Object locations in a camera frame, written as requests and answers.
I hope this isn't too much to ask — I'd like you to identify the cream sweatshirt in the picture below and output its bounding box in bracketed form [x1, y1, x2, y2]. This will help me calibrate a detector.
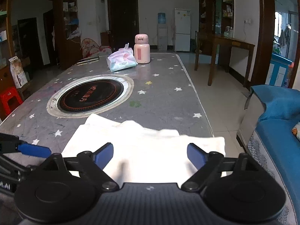
[62, 114, 225, 185]

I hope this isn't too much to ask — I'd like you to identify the pink cartoon folding item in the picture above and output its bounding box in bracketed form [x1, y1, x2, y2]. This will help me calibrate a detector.
[81, 38, 112, 59]

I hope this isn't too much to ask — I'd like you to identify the red plastic stool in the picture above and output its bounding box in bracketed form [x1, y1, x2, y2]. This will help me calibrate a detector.
[1, 86, 23, 120]

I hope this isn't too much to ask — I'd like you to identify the round black induction cooktop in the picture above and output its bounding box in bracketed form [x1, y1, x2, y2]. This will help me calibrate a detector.
[46, 74, 134, 119]

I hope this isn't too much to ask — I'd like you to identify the white paper bag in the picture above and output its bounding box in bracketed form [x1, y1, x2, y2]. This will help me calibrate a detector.
[9, 56, 28, 89]

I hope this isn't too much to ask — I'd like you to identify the blue sofa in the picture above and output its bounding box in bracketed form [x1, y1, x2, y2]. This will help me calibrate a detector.
[236, 85, 299, 224]

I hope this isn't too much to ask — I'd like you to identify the grey star tablecloth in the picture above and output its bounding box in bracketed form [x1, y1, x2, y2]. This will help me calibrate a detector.
[1, 53, 212, 152]

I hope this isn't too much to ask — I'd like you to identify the butterfly print pillow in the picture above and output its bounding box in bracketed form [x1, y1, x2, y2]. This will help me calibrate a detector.
[292, 122, 300, 141]

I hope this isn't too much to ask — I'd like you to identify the pink tissue pack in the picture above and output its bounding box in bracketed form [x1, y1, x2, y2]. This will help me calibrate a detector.
[106, 43, 137, 73]

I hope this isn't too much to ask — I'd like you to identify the blue white cabinet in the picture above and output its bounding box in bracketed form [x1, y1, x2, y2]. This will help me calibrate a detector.
[265, 53, 294, 88]

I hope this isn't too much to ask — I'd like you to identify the pink thermos bottle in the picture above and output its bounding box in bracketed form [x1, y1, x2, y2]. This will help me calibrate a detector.
[134, 34, 151, 64]

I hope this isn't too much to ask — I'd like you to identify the dark wooden side table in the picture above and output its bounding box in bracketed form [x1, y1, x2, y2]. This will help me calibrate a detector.
[194, 32, 255, 88]

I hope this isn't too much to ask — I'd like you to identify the water dispenser with blue bottle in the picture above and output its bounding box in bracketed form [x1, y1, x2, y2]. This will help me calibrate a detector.
[157, 13, 168, 51]

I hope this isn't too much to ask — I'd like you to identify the white refrigerator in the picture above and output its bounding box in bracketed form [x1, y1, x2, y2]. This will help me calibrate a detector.
[174, 9, 191, 52]

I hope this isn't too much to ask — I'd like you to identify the dark wooden door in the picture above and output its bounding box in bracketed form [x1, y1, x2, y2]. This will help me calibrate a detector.
[107, 0, 139, 50]

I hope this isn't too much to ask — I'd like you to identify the wooden cabinet right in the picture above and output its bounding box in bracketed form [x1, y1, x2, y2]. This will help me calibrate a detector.
[198, 0, 235, 52]

